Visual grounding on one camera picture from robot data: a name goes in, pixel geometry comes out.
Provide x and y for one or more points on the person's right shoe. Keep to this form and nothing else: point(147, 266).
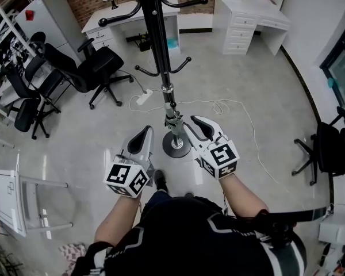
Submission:
point(189, 195)

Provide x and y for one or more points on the black office chair with headrest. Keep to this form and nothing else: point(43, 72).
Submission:
point(97, 65)

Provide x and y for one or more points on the person's left forearm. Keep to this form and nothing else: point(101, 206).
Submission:
point(118, 220)

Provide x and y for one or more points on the person's right forearm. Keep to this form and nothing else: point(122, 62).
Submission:
point(241, 194)

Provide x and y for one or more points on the black swivel office chair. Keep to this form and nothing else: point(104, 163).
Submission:
point(327, 145)

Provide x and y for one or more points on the person's black shirt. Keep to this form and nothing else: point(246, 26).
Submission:
point(189, 240)

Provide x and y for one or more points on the white desk with drawers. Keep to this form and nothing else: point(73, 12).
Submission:
point(241, 30)

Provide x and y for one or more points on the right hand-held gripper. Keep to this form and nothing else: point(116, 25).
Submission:
point(224, 155)

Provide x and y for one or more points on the person's shoe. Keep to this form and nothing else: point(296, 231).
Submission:
point(189, 195)
point(160, 180)

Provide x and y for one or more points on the person's left shoe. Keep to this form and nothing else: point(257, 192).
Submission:
point(160, 180)

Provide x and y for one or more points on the white power strip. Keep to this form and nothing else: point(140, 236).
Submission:
point(144, 96)

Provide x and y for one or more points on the black harness bar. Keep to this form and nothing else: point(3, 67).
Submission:
point(290, 217)

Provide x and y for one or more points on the white refrigerator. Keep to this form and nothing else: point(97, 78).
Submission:
point(49, 24)

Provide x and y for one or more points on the teal cloth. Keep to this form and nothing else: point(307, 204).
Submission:
point(330, 82)

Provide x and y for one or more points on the black mesh office chair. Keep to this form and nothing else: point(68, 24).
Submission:
point(23, 116)

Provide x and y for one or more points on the black router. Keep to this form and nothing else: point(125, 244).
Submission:
point(144, 44)

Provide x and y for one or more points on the black coat rack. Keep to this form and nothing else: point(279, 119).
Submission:
point(155, 33)

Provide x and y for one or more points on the white writing desk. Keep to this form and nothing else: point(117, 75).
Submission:
point(118, 14)

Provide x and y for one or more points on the white storage shelf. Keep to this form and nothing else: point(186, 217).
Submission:
point(0, 45)

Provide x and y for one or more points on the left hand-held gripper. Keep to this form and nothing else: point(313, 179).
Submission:
point(118, 175)

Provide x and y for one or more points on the white box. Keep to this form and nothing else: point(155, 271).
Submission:
point(339, 230)

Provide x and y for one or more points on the red checkered cloth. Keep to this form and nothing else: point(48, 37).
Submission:
point(73, 254)

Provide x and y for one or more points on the white small table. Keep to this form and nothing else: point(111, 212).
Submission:
point(7, 200)

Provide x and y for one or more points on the black folding chair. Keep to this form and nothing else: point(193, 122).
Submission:
point(36, 68)

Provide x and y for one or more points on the light blue bag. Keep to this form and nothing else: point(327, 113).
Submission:
point(172, 42)

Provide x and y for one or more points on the red fridge magnet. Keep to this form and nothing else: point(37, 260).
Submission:
point(29, 15)

